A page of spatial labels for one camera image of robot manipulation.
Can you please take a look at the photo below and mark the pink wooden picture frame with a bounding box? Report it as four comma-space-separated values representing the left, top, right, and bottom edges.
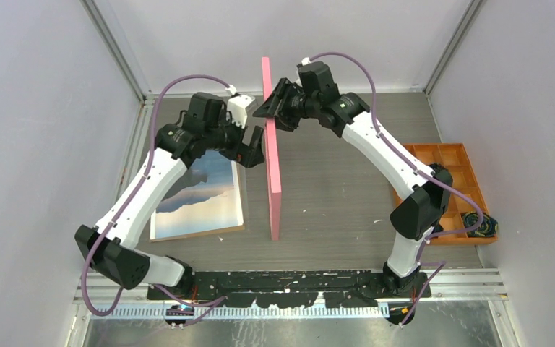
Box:
261, 56, 283, 242

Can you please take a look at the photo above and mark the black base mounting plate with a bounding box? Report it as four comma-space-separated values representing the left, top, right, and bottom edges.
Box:
147, 270, 431, 309

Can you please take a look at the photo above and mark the orange compartment tray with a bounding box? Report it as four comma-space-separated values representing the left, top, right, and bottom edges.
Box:
403, 143, 498, 246

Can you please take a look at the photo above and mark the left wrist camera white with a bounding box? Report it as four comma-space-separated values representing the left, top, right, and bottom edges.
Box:
225, 85, 257, 129

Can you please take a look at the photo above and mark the blue yellow rolled item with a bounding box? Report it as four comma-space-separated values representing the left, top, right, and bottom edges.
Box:
461, 211, 499, 239

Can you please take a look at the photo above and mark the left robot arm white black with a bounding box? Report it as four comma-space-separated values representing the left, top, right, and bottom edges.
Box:
74, 92, 264, 299

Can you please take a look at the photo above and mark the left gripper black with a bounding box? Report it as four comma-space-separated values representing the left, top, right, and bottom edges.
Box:
205, 109, 264, 167

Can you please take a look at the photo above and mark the aluminium front rail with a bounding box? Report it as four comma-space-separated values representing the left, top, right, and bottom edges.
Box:
72, 267, 508, 306

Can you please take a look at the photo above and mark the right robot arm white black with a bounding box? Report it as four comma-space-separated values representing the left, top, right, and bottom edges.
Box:
253, 61, 453, 297

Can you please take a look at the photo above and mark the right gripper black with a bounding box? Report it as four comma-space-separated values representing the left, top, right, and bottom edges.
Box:
254, 77, 319, 132

